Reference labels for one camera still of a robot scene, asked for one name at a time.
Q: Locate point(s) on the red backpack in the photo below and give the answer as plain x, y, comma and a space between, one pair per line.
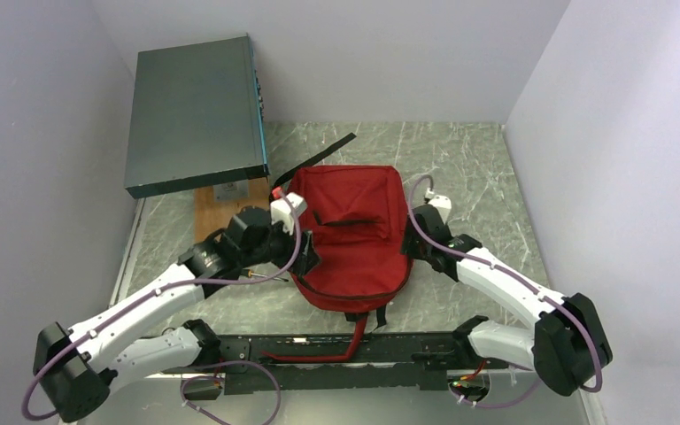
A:
358, 217

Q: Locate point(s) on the metal post with base plate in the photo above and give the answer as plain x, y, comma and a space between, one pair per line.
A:
231, 191

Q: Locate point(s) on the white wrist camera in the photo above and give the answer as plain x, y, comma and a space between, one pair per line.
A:
286, 209
441, 203

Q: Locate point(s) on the dark grey box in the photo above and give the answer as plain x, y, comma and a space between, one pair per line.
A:
196, 120

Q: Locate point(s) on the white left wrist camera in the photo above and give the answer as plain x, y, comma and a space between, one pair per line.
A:
286, 209

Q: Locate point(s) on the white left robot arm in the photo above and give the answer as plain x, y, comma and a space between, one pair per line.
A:
79, 367

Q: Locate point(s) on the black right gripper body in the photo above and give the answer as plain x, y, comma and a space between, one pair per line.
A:
414, 246

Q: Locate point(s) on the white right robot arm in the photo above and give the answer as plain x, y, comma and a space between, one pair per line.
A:
560, 338

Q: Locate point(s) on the black mounting rail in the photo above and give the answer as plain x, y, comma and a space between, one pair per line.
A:
419, 360

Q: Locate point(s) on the wooden board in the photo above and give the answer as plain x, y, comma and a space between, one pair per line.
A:
210, 215

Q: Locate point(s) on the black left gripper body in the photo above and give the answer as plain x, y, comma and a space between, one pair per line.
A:
280, 249

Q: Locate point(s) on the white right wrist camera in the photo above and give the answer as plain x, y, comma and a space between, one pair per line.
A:
441, 203

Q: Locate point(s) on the black yellow screwdriver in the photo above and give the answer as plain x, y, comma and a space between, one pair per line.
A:
251, 274

